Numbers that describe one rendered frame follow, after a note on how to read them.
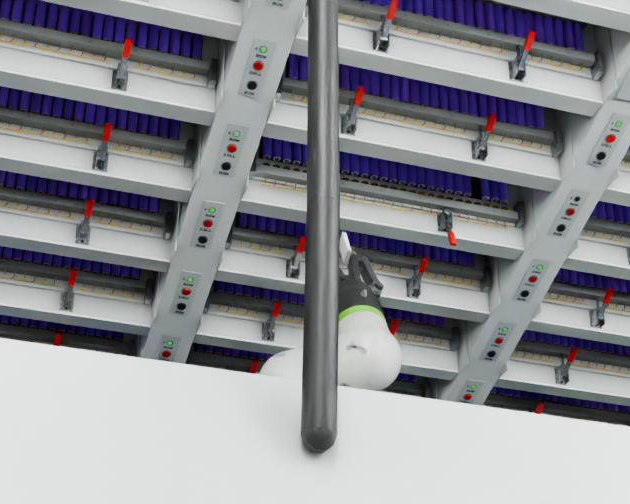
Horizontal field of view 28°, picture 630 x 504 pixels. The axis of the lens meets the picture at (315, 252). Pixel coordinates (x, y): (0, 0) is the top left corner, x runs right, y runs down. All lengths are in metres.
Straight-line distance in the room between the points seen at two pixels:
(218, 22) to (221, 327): 0.76
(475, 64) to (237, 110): 0.44
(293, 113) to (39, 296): 0.68
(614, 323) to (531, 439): 1.93
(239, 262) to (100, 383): 1.72
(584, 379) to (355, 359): 1.10
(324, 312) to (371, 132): 1.52
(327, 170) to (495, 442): 0.23
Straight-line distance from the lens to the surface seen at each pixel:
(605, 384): 3.01
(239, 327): 2.70
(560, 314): 2.81
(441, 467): 0.89
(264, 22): 2.20
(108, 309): 2.66
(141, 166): 2.42
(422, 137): 2.42
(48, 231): 2.52
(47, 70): 2.29
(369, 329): 2.00
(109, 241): 2.53
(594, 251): 2.70
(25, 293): 2.65
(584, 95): 2.41
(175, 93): 2.31
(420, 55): 2.30
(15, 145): 2.40
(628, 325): 2.89
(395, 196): 2.52
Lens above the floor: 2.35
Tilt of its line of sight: 38 degrees down
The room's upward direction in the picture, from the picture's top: 22 degrees clockwise
